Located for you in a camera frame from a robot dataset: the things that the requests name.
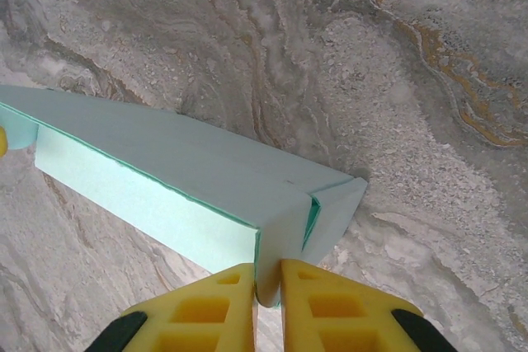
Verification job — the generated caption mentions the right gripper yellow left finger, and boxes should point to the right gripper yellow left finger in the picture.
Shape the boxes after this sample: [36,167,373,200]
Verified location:
[88,261,257,352]

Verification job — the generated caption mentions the light teal paper box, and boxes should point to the light teal paper box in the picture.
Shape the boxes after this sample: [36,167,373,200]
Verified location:
[0,84,370,310]

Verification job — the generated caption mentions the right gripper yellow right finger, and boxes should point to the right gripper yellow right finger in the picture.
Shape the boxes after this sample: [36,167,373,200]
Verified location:
[280,259,449,352]

